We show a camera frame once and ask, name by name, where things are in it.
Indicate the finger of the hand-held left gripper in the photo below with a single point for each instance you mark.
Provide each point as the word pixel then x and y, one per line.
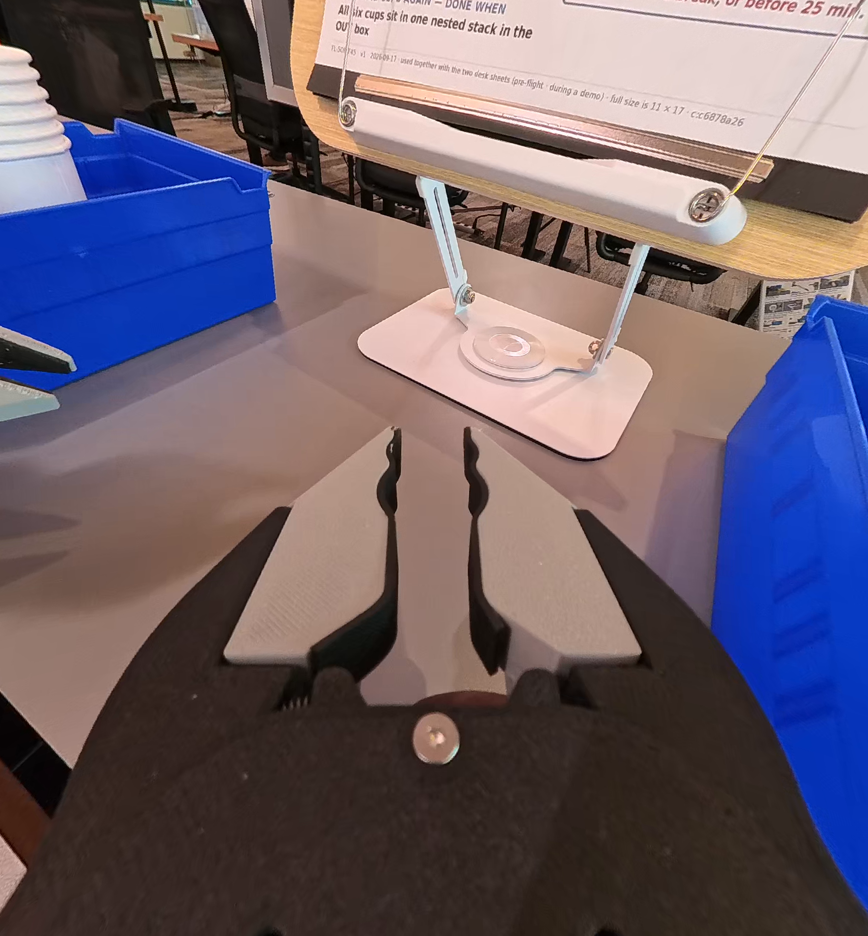
pixel 10 351
pixel 2 398

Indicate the blue plastic bin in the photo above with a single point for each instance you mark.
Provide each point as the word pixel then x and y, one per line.
pixel 792 548
pixel 149 278

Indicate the nested stack of cups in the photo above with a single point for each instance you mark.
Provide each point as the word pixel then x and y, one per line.
pixel 10 168

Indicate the wooden document stand white base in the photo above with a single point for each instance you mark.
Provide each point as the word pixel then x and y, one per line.
pixel 551 409

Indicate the black mesh office chair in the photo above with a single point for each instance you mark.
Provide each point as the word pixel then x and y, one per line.
pixel 397 190

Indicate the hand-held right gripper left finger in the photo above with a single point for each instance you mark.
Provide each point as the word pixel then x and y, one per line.
pixel 309 585

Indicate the white floor sign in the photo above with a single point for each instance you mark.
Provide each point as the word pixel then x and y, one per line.
pixel 792 307

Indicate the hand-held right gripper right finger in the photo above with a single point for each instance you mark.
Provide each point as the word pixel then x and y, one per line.
pixel 558 585

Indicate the grey divider panel silver frame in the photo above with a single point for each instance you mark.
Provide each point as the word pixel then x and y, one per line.
pixel 277 51

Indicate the printed instruction sheet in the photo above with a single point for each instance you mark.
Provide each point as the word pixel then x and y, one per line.
pixel 624 73

